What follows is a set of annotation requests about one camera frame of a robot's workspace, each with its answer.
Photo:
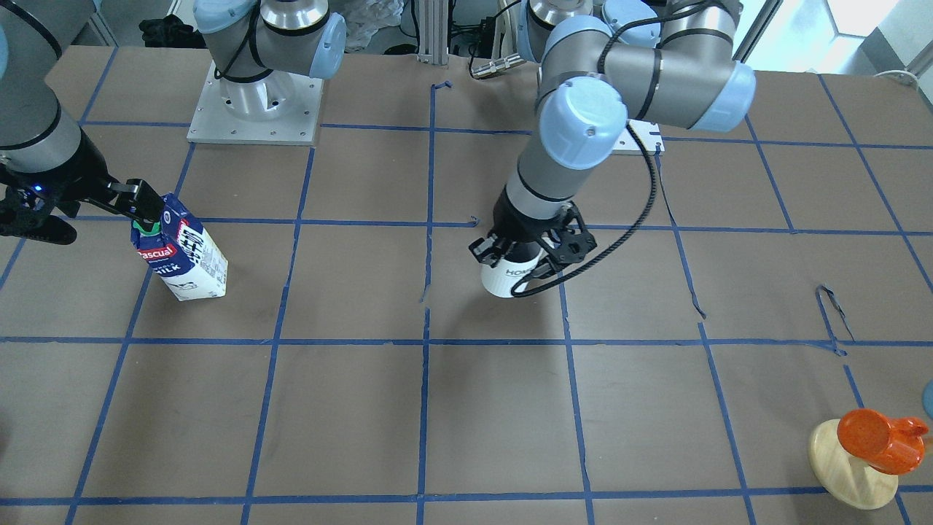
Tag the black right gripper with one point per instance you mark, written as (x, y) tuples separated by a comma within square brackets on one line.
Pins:
[(84, 172)]

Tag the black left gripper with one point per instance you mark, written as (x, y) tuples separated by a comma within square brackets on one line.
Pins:
[(522, 221)]

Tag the white HOME mug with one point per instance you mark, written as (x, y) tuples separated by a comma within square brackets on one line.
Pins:
[(522, 259)]

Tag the blue white milk carton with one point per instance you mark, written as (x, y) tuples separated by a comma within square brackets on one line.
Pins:
[(182, 253)]

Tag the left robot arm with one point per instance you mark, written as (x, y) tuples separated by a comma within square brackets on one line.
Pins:
[(594, 80)]

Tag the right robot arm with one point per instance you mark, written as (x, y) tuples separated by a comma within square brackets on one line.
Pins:
[(49, 164)]

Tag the orange cup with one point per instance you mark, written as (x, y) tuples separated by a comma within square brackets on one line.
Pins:
[(891, 446)]

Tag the blue-grey cup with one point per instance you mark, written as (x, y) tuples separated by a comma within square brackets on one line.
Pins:
[(927, 398)]

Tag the aluminium frame post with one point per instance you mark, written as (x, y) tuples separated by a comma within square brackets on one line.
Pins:
[(433, 22)]

